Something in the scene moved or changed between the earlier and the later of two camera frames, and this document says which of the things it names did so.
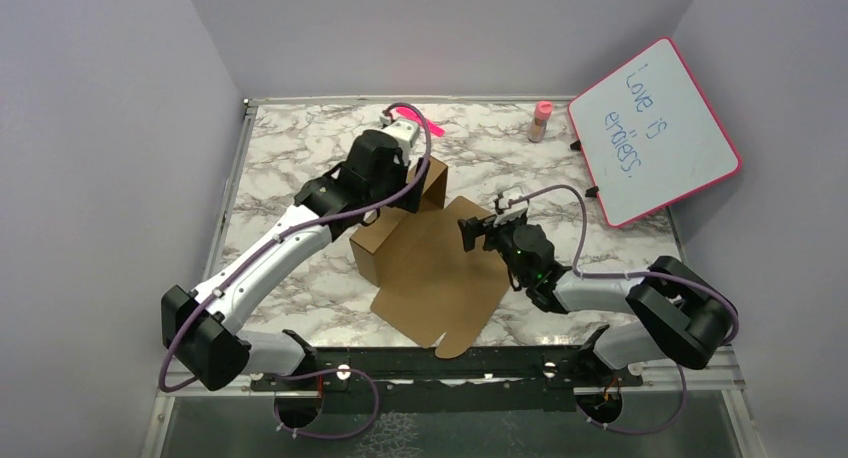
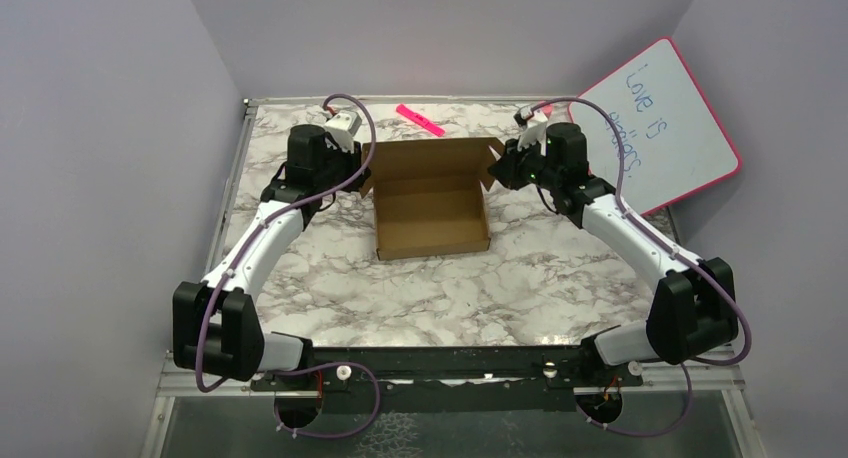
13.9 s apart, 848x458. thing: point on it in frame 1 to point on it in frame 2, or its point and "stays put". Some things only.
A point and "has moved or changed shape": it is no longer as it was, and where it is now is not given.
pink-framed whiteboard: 650,137 stays put
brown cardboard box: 431,289 has moved or changed shape
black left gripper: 409,200 to 353,159
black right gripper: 473,227 to 505,169
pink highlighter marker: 413,115 stays put
